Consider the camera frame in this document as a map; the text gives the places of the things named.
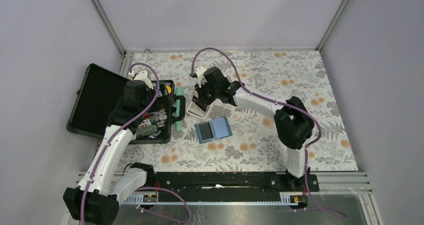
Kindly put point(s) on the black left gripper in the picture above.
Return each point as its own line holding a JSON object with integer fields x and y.
{"x": 151, "y": 91}

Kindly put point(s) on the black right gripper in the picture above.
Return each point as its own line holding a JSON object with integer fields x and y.
{"x": 202, "y": 99}

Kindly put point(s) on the blue leather card holder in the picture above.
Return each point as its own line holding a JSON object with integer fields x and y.
{"x": 220, "y": 128}

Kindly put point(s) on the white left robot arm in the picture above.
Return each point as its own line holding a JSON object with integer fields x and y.
{"x": 96, "y": 199}

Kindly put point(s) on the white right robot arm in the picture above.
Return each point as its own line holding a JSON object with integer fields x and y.
{"x": 293, "y": 123}

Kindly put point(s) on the yellow round poker chip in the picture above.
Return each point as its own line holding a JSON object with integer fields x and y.
{"x": 169, "y": 89}

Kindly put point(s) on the white rectangular plastic tray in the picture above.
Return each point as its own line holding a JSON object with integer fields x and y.
{"x": 195, "y": 111}

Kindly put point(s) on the black open carrying case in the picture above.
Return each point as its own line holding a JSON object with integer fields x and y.
{"x": 97, "y": 97}

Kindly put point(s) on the floral patterned table mat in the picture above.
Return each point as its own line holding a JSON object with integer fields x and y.
{"x": 254, "y": 144}

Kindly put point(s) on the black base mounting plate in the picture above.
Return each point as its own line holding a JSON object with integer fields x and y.
{"x": 215, "y": 188}

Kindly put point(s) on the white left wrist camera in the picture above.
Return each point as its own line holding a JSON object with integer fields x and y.
{"x": 143, "y": 76}

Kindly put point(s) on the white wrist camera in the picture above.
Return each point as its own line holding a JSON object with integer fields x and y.
{"x": 199, "y": 74}
{"x": 143, "y": 76}

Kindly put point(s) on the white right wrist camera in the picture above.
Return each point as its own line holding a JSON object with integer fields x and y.
{"x": 199, "y": 74}

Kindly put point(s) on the mint green case handle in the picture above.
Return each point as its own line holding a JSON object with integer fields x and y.
{"x": 180, "y": 105}

